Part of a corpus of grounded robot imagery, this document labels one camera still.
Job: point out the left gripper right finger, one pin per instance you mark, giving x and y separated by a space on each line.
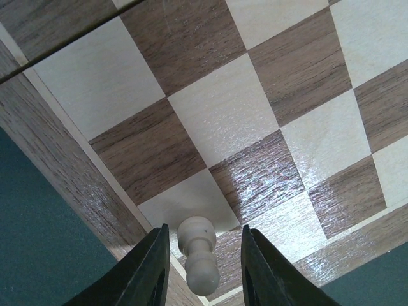
268 278

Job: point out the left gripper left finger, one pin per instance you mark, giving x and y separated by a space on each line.
139 278

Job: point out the wooden chess board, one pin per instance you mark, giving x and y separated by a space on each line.
287 116

